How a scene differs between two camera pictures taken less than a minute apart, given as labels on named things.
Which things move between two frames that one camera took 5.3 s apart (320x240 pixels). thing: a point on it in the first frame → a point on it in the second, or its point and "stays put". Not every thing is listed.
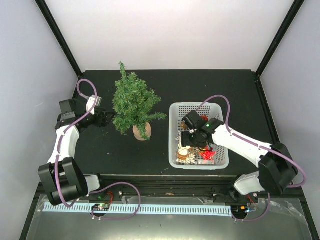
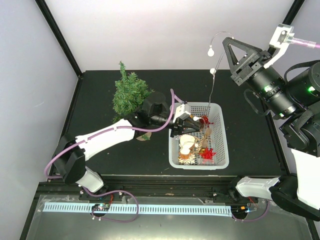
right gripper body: [193, 141] → [241, 75]
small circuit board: [101, 207] stays put
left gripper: [103, 122] → [178, 127]
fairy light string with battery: [205, 162] → [213, 71]
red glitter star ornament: [208, 155] stays put
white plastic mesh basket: [178, 110] stays put
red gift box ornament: [204, 118] stays put
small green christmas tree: [133, 101] stays put
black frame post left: [57, 31] stays put
